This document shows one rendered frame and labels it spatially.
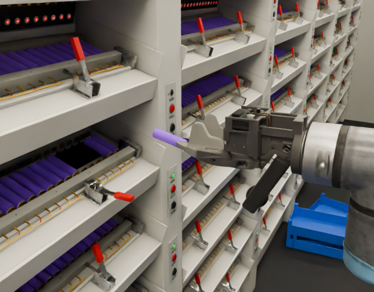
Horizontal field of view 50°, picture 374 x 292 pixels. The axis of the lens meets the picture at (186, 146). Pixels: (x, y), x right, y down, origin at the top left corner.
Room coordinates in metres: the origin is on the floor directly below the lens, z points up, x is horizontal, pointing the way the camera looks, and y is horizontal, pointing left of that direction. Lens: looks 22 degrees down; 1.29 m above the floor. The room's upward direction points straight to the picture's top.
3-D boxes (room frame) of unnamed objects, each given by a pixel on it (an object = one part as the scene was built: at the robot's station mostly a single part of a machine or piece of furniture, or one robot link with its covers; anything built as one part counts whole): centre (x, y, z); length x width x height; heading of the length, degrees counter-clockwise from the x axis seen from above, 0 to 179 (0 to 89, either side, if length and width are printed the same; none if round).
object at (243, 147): (0.58, -0.12, 1.07); 0.12 x 0.08 x 0.09; 62
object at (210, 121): (0.65, -0.04, 1.06); 0.09 x 0.03 x 0.06; 58
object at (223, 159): (0.59, -0.06, 1.04); 0.09 x 0.05 x 0.02; 66
